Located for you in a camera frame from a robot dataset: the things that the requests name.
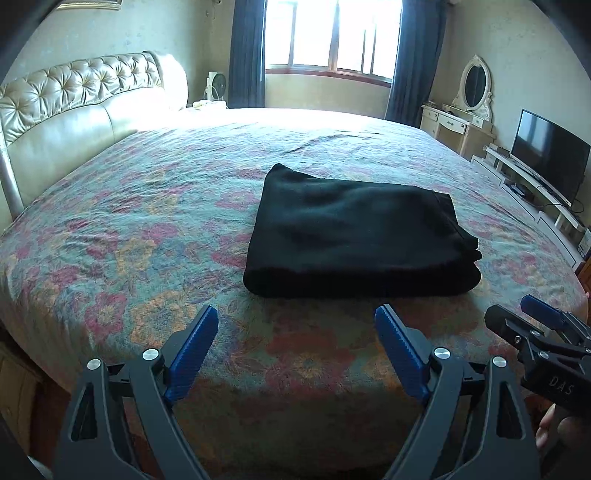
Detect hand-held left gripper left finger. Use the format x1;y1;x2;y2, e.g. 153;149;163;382
54;305;219;480

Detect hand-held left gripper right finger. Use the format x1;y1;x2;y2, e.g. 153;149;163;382
374;303;541;480

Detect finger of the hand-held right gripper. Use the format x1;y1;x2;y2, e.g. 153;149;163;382
484;304;548;354
520;294;591;346

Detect black pants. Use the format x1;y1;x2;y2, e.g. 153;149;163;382
243;163;483;299

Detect person's right hand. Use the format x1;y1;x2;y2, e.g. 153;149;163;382
534;406;591;462

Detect white television stand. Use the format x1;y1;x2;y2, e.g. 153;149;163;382
470;143;591;270

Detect floral woven blanket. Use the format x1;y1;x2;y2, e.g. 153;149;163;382
0;107;588;480

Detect black flat screen television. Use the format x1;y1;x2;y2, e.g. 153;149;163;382
510;109;591;206

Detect cream nightstand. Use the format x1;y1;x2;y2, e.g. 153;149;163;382
0;339;44;462

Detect cream dressing table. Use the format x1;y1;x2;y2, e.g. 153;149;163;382
420;103;498;160

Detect white oval vanity mirror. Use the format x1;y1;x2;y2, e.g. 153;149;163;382
451;54;494;122

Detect cream tufted leather headboard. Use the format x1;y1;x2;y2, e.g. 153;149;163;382
0;51;189;232

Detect white desk fan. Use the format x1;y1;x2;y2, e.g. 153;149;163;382
206;70;228;102

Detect dark blue curtain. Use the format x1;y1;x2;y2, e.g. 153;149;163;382
228;0;267;110
385;0;448;122

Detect wooden frame window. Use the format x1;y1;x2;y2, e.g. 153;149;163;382
264;0;403;78

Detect gold framed wall picture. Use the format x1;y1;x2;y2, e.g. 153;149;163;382
58;0;123;11

